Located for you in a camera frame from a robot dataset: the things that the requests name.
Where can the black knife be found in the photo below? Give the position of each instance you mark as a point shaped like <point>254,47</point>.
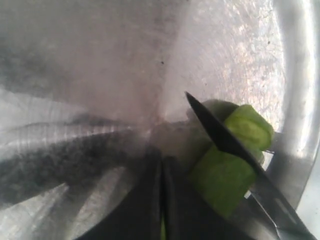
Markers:
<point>271,201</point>

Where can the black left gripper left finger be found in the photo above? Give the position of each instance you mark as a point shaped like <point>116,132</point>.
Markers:
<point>139,214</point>

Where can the green cucumber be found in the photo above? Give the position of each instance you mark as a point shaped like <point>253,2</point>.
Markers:
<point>222,180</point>

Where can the round steel plate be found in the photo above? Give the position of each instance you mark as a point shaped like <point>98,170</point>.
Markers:
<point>87,85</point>

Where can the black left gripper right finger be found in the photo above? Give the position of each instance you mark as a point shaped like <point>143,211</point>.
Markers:
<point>185,215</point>

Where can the cucumber slice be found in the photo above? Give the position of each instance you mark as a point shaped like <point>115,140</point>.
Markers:
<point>245,123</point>

